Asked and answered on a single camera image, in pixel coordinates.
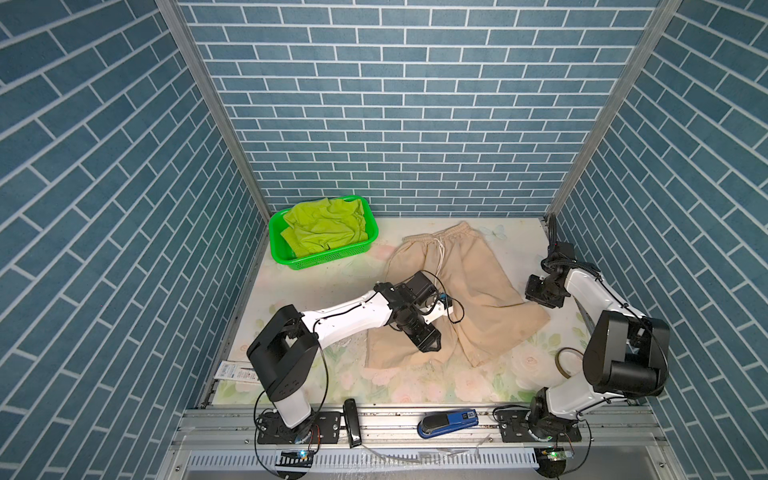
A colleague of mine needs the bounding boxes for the beige drawstring shorts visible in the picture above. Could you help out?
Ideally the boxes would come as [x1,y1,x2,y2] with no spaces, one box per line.
[366,222,550,369]

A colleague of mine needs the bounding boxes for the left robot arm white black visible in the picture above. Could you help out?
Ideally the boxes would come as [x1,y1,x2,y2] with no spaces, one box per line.
[246,271,456,429]

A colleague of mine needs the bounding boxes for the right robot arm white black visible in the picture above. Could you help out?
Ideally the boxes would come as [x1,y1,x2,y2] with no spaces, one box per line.
[525,240,670,427]

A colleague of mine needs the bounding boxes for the lime green shorts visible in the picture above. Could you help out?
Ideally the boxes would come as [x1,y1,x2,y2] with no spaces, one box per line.
[280,198,369,258]

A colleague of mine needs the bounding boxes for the blue black stapler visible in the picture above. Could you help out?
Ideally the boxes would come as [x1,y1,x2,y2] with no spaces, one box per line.
[417,409,479,439]

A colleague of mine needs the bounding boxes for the black remote-like device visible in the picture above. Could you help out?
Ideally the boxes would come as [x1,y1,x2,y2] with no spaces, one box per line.
[343,398,363,448]

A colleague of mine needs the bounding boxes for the green plastic basket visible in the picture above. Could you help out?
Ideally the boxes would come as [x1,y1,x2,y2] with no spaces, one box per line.
[268,195,379,270]

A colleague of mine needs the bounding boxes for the right circuit board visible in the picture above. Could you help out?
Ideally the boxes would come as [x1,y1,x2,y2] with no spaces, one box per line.
[534,448,567,479]

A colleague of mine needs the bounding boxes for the circuit board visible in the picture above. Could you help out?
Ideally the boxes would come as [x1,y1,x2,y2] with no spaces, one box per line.
[275,450,315,470]
[534,448,567,479]

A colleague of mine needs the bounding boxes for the left circuit board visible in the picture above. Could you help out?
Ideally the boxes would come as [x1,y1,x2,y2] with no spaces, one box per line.
[275,450,315,470]

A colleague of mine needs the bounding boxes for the white blue paper card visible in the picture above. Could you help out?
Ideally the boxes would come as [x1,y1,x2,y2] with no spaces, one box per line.
[214,361,260,384]

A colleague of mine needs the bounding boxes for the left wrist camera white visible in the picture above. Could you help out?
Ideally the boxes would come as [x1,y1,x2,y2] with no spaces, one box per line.
[428,297,453,321]

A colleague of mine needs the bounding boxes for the brown tape ring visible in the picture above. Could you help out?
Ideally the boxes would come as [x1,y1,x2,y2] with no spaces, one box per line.
[554,346,586,380]

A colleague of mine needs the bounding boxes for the right black corrugated cable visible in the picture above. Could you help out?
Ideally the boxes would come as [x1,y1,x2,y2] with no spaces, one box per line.
[544,212,562,265]

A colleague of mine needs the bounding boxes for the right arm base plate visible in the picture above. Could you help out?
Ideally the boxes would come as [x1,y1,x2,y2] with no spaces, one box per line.
[492,408,582,443]

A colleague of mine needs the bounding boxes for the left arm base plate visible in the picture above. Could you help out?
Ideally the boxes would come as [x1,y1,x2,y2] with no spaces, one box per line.
[257,411,342,446]

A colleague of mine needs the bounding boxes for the aluminium front rail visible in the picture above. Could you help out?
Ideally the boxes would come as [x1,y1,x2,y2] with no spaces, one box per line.
[170,402,668,452]

